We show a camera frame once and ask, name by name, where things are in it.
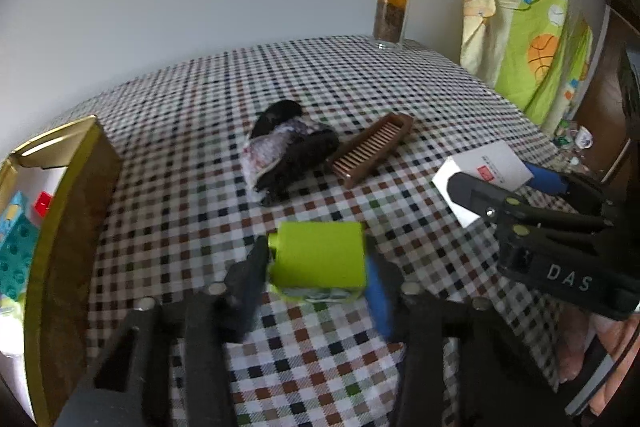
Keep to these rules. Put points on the green patterned cloth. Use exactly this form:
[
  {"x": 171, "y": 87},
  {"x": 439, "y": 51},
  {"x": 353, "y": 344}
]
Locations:
[{"x": 535, "y": 53}]

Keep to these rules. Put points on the right hand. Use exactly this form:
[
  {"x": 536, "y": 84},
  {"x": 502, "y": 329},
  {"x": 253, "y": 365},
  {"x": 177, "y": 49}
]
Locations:
[{"x": 595, "y": 352}]

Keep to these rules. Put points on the red toy brick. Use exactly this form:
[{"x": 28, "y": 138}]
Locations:
[{"x": 43, "y": 203}]

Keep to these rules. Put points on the gold metal tray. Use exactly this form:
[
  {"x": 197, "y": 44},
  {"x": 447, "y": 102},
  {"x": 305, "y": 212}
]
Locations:
[{"x": 56, "y": 315}]

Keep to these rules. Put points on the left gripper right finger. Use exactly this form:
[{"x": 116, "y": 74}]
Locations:
[{"x": 462, "y": 365}]

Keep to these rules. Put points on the brown wooden comb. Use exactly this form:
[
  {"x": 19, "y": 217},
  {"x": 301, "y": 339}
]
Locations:
[{"x": 356, "y": 159}]

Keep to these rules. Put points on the teal toy brick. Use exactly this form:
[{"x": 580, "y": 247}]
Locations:
[{"x": 19, "y": 237}]

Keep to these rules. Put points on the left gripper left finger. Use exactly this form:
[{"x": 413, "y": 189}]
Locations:
[{"x": 129, "y": 382}]

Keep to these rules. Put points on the white mug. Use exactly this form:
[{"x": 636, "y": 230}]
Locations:
[{"x": 583, "y": 139}]

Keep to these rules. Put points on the green dental floss box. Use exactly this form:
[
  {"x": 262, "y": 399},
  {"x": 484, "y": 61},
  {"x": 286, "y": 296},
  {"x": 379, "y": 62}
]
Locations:
[{"x": 13, "y": 309}]

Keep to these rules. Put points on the white card box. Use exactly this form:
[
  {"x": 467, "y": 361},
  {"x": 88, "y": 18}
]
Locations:
[{"x": 495, "y": 163}]

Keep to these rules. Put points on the checkered tablecloth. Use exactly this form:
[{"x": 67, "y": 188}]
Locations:
[{"x": 181, "y": 212}]

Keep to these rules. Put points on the black grey hair claw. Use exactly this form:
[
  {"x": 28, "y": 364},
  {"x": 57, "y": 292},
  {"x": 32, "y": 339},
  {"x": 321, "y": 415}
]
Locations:
[{"x": 283, "y": 145}]

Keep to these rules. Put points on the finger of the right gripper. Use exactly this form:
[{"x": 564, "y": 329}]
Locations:
[
  {"x": 472, "y": 199},
  {"x": 546, "y": 181}
]

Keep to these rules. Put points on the green toy brick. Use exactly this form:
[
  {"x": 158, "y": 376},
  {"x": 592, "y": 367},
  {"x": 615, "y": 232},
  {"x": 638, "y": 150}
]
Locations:
[{"x": 317, "y": 262}]

